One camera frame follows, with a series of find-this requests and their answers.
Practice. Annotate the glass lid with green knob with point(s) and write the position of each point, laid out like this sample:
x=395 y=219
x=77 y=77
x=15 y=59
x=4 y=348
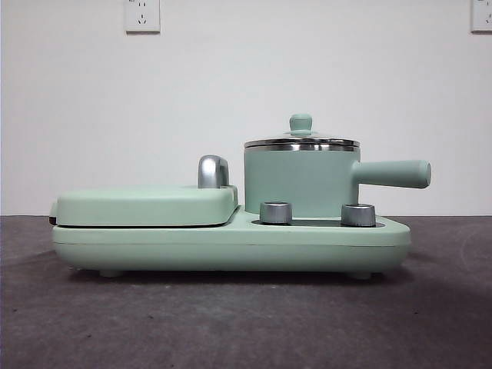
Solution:
x=302 y=123

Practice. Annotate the mint green griddle lid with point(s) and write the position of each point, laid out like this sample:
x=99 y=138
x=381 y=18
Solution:
x=134 y=203

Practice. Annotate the white wall socket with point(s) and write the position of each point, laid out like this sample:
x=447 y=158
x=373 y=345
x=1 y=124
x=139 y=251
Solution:
x=142 y=15
x=482 y=15

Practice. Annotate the mint green appliance base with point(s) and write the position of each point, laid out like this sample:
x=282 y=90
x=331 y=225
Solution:
x=230 y=250

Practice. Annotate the silver control knob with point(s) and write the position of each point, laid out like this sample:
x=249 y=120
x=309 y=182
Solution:
x=276 y=212
x=358 y=214

